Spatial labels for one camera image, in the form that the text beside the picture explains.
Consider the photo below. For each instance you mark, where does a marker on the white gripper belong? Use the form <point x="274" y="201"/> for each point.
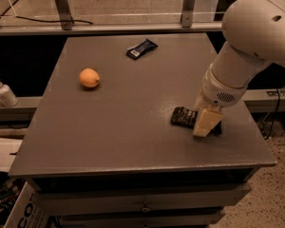
<point x="218" y="92"/>

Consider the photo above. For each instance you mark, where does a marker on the black rxbar chocolate bar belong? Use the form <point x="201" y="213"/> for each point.
<point x="183" y="117"/>

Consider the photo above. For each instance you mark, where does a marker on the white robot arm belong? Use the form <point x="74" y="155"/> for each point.
<point x="254" y="32"/>

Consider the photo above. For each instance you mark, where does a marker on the blue rxbar blueberry bar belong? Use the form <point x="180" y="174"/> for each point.
<point x="139" y="50"/>

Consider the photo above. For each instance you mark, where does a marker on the top drawer with knob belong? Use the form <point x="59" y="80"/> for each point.
<point x="142" y="200"/>

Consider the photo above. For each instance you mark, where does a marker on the drawer with knob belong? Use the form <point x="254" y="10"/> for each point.
<point x="142" y="200"/>
<point x="152" y="219"/>

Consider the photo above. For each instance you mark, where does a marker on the grey drawer cabinet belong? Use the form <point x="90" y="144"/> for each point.
<point x="117" y="136"/>

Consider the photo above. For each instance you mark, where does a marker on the orange fruit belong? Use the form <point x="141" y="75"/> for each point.
<point x="89" y="78"/>

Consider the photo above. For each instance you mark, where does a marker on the white pump bottle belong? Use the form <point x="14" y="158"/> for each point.
<point x="7" y="97"/>

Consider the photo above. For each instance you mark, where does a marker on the white cardboard box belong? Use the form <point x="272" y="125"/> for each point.
<point x="25" y="212"/>

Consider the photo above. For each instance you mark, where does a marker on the right metal bracket post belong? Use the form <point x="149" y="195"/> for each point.
<point x="186" y="17"/>

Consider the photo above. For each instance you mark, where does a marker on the metal bracket post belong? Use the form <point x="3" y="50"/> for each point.
<point x="186" y="17"/>
<point x="65" y="17"/>

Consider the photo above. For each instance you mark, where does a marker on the left metal bracket post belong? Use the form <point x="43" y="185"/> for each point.
<point x="65" y="17"/>

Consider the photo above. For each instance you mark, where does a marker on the metal rail frame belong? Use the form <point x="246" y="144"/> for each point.
<point x="110" y="29"/>

